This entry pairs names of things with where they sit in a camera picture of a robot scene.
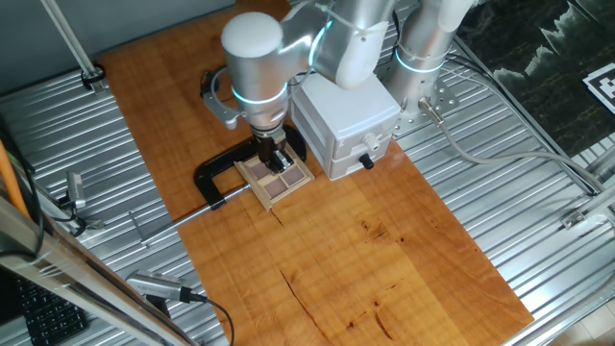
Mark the black camera cable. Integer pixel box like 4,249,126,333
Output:
189,292,236,346

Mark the small metal corner bracket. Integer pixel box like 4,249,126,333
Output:
560,210,588,230

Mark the dark mountain print sheet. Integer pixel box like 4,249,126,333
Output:
454,0,615,158

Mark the silver depth camera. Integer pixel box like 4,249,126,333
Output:
125,270,194,305

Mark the white control box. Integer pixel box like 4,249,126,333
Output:
290,71,403,182

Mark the orange tube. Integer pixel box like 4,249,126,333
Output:
0,138,31,220

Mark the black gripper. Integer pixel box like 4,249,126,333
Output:
253,128,296,174

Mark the black keyboard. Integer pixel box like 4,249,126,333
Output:
13,276,90,346

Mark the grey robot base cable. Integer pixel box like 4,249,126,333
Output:
416,95,607,194

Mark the small camera on stand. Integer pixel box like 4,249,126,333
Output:
57,170,105,232

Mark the small wooden compartment box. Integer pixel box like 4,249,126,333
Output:
234,146,316,211

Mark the black hanging cable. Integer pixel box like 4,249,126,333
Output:
0,114,47,257

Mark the black C-clamp with silver screw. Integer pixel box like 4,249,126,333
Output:
128,124,308,249

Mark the black and white marker tag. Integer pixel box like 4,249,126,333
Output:
581,62,615,115

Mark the wrist camera with silver bracket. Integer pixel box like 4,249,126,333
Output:
200,69,247,131

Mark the perforated aluminium base plate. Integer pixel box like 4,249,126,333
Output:
379,71,460,138

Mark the aluminium camera pole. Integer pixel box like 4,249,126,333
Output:
40,0,110,95

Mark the brown wooden board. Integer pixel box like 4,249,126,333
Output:
98,0,535,346

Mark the aluminium profile beam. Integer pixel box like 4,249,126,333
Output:
0,196,199,346

